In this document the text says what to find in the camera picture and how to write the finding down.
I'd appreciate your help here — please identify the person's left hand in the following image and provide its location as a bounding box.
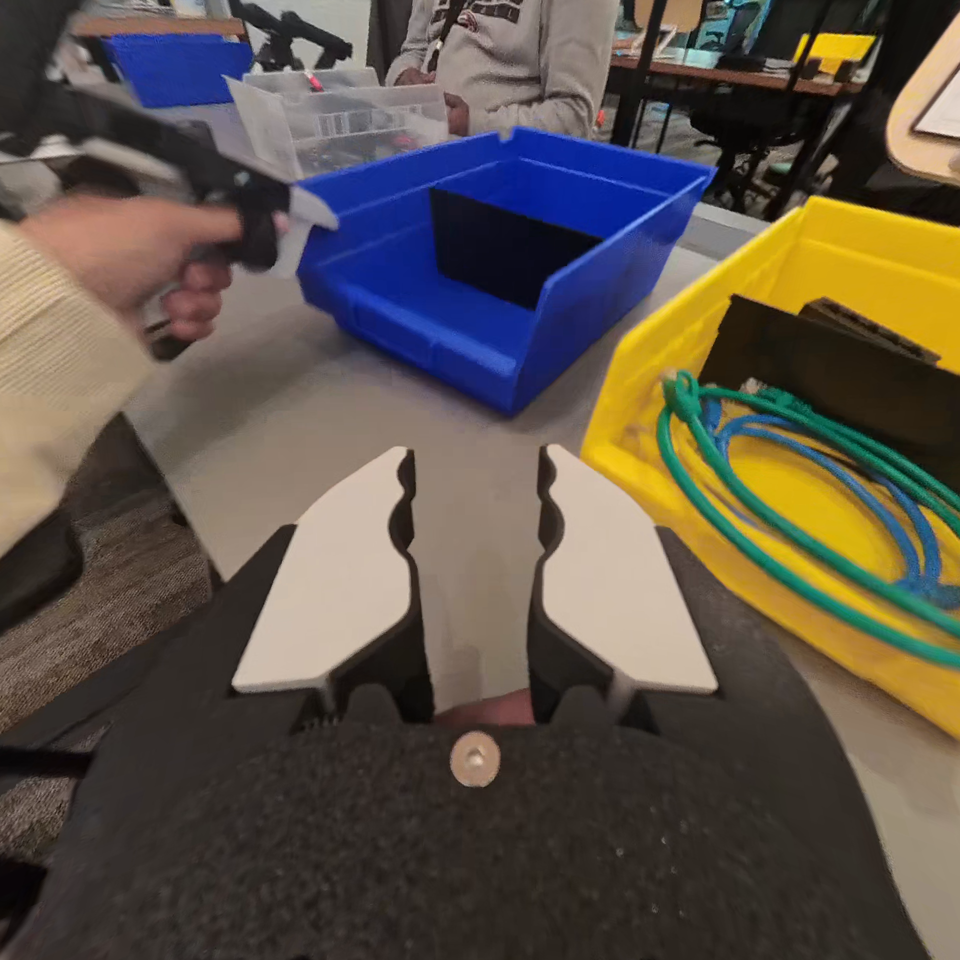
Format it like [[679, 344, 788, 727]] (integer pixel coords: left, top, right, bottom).
[[22, 193, 245, 345]]

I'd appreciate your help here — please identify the instruction sheet on wooden board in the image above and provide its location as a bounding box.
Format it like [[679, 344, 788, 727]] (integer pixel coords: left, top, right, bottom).
[[885, 11, 960, 187]]

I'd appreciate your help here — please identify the blue plastic bin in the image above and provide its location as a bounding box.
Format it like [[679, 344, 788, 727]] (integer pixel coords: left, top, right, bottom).
[[296, 126, 719, 418], [99, 32, 255, 110]]

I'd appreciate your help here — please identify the small yellow bin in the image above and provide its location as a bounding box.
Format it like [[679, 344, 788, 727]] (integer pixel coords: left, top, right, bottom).
[[793, 32, 877, 78]]

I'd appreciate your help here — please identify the black network switch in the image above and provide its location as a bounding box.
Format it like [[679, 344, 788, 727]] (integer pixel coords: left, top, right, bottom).
[[699, 294, 960, 481]]

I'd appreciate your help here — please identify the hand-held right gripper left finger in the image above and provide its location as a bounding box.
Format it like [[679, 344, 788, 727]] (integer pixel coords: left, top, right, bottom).
[[231, 446, 436, 724]]

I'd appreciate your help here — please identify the clear plastic box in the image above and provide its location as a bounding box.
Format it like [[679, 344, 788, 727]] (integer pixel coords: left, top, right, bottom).
[[223, 66, 451, 183]]

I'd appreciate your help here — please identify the black office chair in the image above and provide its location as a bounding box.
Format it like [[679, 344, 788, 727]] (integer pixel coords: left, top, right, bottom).
[[690, 71, 819, 215]]

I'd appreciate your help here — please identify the green ethernet cable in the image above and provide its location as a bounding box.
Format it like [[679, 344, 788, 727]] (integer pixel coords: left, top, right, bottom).
[[656, 369, 960, 670]]

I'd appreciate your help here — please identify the blue ethernet cable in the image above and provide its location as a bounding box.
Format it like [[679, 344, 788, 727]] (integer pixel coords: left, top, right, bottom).
[[697, 393, 948, 612]]

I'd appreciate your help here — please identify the yellow plastic bin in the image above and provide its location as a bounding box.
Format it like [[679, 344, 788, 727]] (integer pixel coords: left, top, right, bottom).
[[579, 195, 960, 742]]

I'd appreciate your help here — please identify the black bin divider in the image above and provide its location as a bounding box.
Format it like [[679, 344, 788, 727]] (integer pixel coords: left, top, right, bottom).
[[429, 187, 605, 312]]

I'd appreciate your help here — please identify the wooden table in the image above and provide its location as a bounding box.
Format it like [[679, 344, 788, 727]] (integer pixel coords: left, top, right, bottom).
[[611, 45, 864, 97]]

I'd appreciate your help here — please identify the black device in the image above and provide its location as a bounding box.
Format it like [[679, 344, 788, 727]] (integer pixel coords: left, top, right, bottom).
[[228, 0, 354, 74]]

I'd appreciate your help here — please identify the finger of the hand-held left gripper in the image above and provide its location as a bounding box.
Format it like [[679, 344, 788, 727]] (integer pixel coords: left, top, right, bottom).
[[288, 186, 341, 231], [273, 223, 309, 279]]

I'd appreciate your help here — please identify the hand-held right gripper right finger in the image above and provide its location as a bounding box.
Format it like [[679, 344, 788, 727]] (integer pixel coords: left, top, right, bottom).
[[527, 442, 720, 724]]

